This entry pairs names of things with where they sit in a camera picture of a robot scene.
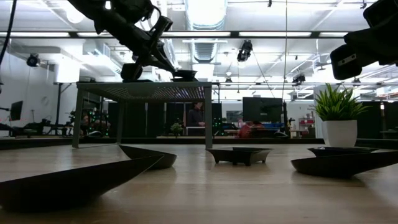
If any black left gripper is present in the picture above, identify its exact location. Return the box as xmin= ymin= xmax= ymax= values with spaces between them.
xmin=120 ymin=15 xmax=178 ymax=81

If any black aluminium table frame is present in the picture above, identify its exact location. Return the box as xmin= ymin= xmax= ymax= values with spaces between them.
xmin=0 ymin=30 xmax=398 ymax=151

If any grey perforated metal shelf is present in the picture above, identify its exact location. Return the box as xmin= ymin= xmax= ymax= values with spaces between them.
xmin=72 ymin=81 xmax=214 ymax=150

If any small black monitor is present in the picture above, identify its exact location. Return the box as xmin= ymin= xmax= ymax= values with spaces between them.
xmin=9 ymin=100 xmax=24 ymax=122

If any large black monitor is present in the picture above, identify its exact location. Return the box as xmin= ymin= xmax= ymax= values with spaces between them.
xmin=242 ymin=96 xmax=284 ymax=124

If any small background plant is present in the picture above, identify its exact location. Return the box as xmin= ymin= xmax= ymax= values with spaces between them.
xmin=170 ymin=121 xmax=184 ymax=138

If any green plant in white pot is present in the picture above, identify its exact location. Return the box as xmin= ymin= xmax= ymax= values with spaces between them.
xmin=312 ymin=82 xmax=371 ymax=149

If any black ceiling spotlight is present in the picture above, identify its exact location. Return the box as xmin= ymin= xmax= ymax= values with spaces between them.
xmin=26 ymin=53 xmax=40 ymax=68
xmin=292 ymin=73 xmax=307 ymax=85

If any black small square mini plate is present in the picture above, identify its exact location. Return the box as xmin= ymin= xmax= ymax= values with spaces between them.
xmin=206 ymin=146 xmax=274 ymax=167
xmin=307 ymin=146 xmax=379 ymax=157

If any person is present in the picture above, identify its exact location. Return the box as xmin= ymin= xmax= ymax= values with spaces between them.
xmin=80 ymin=113 xmax=110 ymax=137
xmin=188 ymin=101 xmax=206 ymax=128
xmin=237 ymin=120 xmax=266 ymax=139

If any black large wavy square plate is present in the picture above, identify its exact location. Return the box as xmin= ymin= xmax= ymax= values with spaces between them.
xmin=172 ymin=69 xmax=198 ymax=82

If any black overhead camera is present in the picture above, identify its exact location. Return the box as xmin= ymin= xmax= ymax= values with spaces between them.
xmin=236 ymin=39 xmax=254 ymax=63

